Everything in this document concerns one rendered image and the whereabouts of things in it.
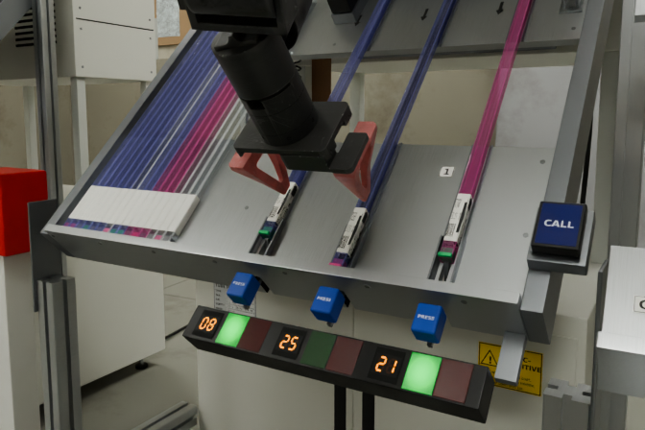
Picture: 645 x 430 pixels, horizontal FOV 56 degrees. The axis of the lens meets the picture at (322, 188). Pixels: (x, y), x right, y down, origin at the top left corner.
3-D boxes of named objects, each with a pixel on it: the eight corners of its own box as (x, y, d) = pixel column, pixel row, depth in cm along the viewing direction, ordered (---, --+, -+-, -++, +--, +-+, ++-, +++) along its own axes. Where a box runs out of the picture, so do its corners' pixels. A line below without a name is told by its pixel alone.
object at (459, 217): (454, 264, 60) (450, 255, 59) (441, 262, 61) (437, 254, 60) (543, -36, 86) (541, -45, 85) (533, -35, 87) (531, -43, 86)
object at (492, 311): (528, 342, 58) (517, 304, 53) (75, 258, 91) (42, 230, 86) (530, 330, 58) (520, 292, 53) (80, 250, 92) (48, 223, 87)
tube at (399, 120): (344, 274, 64) (341, 269, 63) (332, 273, 65) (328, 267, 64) (462, -13, 90) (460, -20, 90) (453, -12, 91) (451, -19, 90)
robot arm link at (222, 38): (195, 50, 49) (257, 38, 46) (223, 1, 53) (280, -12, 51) (232, 113, 53) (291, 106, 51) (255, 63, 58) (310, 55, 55)
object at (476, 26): (584, 68, 77) (581, 35, 74) (194, 82, 111) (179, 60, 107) (613, -76, 94) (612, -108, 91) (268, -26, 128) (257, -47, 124)
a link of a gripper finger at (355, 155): (336, 169, 66) (304, 105, 59) (397, 173, 62) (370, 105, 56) (312, 218, 62) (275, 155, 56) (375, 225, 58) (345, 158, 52)
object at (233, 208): (527, 317, 57) (522, 299, 54) (68, 241, 90) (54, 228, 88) (560, 162, 66) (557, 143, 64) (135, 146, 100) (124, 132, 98)
